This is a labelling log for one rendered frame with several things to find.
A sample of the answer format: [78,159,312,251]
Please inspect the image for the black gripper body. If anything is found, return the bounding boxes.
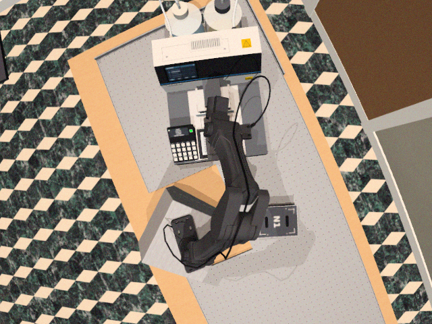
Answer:
[205,139,219,161]

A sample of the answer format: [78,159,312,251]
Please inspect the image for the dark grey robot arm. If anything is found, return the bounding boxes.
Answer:
[171,96,270,273]

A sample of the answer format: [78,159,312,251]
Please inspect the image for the white microplate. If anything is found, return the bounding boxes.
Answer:
[200,132,207,155]

